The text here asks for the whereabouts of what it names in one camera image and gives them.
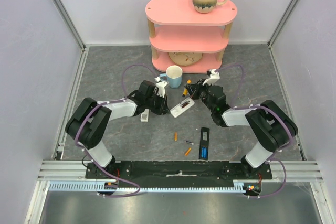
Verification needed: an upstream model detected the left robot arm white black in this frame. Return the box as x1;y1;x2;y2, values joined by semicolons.
65;80;170;178

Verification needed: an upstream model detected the light blue cable duct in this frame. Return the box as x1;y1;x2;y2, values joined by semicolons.
48;181;260;194

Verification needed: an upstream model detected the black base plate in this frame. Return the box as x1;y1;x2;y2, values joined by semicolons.
85;159;273;188

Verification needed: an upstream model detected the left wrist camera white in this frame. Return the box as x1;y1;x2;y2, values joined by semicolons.
154;77;169;98

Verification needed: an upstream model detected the slim white remote control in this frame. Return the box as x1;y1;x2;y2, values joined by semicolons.
140;109;149;123

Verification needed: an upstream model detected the light blue mug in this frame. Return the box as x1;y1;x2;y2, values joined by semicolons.
159;65;183;88

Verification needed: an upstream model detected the aluminium frame post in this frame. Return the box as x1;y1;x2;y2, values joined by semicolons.
52;0;86;50
267;0;300;49

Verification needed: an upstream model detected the orange handled screwdriver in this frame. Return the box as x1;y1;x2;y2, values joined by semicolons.
182;79;192;98

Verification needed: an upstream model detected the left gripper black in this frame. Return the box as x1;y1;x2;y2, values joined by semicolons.
145;91;170;115

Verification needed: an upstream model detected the beige patterned plate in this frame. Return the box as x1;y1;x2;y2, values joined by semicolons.
168;52;203;66

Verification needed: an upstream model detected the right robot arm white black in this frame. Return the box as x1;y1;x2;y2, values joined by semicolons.
185;79;298;179

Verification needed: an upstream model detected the right aluminium frame post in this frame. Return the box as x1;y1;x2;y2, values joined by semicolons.
267;0;300;49

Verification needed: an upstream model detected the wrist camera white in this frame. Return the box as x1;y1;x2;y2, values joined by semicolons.
202;69;220;86
154;77;169;98

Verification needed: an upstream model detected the wide white remote control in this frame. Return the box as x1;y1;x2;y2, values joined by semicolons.
170;98;195;118

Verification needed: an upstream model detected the left aluminium frame post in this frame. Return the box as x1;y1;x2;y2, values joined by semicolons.
52;0;86;50

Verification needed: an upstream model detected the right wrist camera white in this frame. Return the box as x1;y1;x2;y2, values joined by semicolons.
202;69;220;86

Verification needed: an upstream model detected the pink three tier shelf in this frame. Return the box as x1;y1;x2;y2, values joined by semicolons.
145;0;238;73

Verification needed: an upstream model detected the black remote control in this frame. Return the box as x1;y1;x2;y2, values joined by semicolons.
199;127;210;160

